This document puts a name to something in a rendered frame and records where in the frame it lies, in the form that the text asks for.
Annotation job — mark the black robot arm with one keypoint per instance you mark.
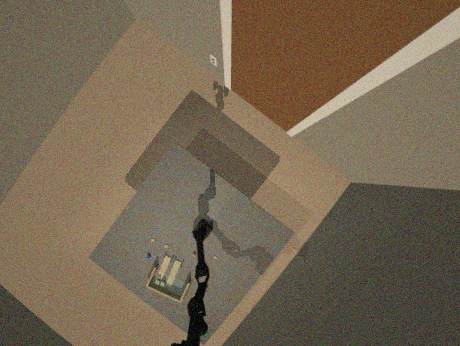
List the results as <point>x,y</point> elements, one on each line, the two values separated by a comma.
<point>196,304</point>

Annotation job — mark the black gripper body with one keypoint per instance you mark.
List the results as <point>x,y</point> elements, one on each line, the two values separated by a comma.
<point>193,338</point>

